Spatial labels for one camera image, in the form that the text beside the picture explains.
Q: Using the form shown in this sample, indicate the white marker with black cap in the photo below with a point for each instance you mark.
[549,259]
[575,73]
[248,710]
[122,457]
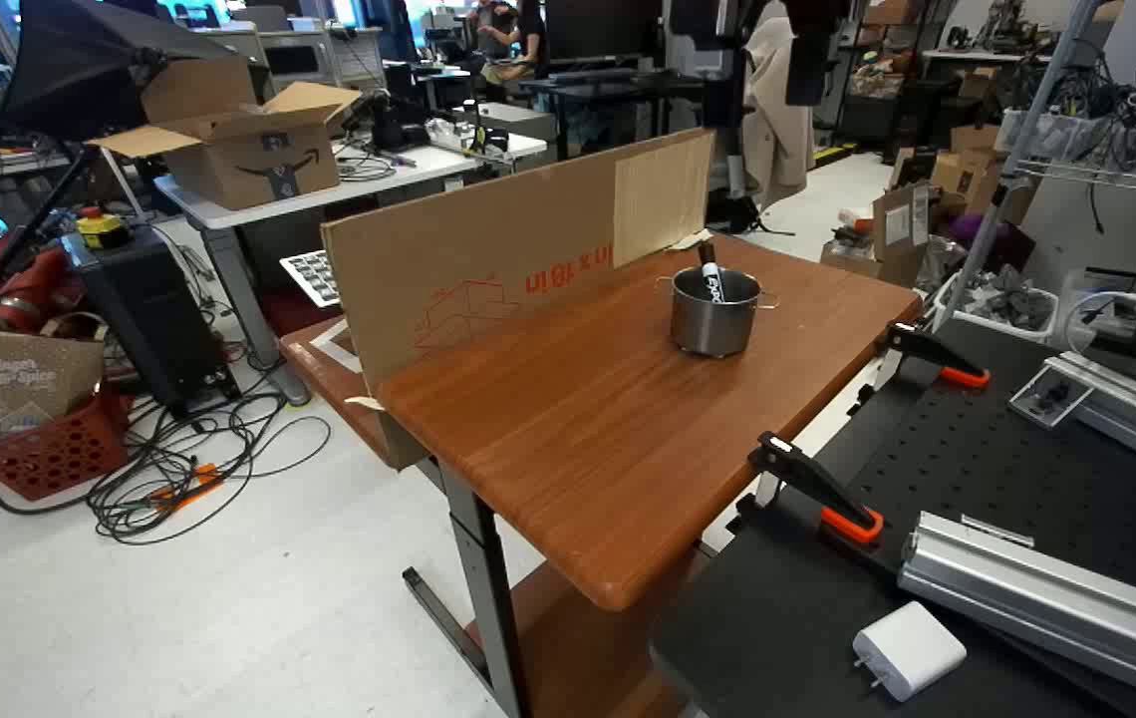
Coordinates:
[709,268]

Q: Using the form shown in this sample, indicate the black perforated breadboard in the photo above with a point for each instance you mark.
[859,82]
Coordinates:
[964,534]

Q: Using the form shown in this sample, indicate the yellow red emergency stop button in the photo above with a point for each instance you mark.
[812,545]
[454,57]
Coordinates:
[100,226]

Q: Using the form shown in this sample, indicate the brown paper bag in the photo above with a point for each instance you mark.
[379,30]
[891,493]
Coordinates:
[10,381]

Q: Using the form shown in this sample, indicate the white checker calibration sheet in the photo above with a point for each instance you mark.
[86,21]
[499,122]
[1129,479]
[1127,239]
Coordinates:
[311,277]

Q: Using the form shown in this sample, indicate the red plastic basket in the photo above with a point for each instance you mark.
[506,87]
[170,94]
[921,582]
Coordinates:
[52,448]

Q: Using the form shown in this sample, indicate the large black orange bar clamp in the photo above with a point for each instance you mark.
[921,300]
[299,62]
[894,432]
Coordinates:
[816,489]

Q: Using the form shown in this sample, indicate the silver metal pot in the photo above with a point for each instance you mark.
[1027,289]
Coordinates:
[709,324]

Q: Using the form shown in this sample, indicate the white power adapter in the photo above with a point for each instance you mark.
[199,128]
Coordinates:
[909,648]

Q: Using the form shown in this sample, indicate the black metal table leg frame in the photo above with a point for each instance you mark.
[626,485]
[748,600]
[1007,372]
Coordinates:
[486,583]

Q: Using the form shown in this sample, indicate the stacked cardboard boxes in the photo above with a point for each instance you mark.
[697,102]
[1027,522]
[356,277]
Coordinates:
[956,183]

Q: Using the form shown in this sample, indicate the black control box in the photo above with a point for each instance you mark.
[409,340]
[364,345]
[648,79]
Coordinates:
[150,321]

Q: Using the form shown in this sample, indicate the brown cardboard panel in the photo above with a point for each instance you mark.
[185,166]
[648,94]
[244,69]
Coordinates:
[486,260]

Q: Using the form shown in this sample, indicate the long aluminium extrusion rail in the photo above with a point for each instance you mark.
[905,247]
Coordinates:
[1056,600]

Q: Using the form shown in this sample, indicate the small black orange bar clamp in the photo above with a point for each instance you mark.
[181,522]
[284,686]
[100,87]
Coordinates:
[937,352]

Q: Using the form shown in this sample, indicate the wooden lower shelf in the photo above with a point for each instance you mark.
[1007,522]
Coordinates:
[592,651]

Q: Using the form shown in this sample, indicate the beige hanging coat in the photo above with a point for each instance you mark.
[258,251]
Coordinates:
[773,106]

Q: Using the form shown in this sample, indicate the small grey socket plate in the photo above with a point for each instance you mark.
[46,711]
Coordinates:
[1051,398]

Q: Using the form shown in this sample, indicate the slanted aluminium pole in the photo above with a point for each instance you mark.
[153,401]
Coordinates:
[1011,152]

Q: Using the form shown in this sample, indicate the open cardboard box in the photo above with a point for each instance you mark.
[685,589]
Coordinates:
[242,132]

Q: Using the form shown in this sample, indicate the black photo softbox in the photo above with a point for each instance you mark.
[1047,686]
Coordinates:
[80,62]

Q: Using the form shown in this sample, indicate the short aluminium extrusion rail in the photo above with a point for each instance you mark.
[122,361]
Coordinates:
[1129,405]

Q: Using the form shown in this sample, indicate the grey work table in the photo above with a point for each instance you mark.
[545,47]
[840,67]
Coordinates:
[311,203]

